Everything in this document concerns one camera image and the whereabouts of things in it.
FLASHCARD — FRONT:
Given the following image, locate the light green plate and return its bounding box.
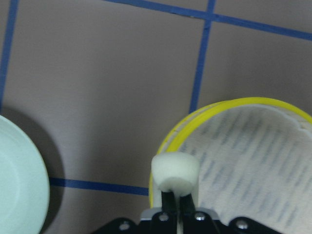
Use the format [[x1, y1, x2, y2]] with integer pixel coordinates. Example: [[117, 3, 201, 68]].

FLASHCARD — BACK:
[[0, 117, 50, 234]]

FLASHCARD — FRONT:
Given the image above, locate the white foam bun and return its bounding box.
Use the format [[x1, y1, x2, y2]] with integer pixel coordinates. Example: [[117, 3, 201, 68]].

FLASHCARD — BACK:
[[151, 153, 200, 234]]

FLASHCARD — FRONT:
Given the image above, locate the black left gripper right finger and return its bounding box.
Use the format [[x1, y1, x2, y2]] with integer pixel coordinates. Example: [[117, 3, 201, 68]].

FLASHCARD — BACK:
[[180, 195, 279, 234]]

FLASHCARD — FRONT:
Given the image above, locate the yellow bamboo steamer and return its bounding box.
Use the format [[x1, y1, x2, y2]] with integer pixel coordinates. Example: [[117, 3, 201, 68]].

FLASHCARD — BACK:
[[158, 97, 312, 234]]

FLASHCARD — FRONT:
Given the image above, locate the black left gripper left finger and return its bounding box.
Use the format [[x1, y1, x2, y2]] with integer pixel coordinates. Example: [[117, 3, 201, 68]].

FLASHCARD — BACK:
[[93, 192, 177, 234]]

